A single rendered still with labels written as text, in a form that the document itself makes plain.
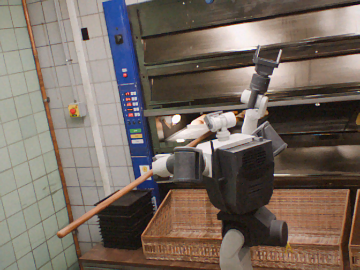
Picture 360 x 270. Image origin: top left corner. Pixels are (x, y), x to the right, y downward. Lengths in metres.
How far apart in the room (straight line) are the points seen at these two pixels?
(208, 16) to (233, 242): 1.44
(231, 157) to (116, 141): 1.65
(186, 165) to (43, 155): 1.90
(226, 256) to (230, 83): 1.18
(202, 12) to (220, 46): 0.24
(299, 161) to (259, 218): 0.94
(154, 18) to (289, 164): 1.25
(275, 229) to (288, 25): 1.24
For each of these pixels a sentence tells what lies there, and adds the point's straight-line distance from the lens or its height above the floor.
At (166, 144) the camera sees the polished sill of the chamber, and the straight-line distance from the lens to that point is 3.30.
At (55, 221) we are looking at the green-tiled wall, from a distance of 3.85.
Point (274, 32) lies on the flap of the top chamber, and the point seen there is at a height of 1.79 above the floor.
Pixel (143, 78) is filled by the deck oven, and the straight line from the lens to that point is 3.27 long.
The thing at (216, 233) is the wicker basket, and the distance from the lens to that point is 3.23.
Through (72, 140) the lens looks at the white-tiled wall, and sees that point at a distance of 3.71.
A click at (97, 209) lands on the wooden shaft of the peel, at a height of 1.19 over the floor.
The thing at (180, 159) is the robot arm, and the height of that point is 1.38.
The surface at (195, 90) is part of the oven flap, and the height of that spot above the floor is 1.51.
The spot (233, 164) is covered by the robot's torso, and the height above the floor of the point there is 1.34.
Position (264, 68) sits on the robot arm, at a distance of 2.35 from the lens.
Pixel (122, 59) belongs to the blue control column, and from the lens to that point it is 3.30.
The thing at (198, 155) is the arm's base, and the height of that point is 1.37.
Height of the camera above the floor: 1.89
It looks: 12 degrees down
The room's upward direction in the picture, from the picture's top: 9 degrees counter-clockwise
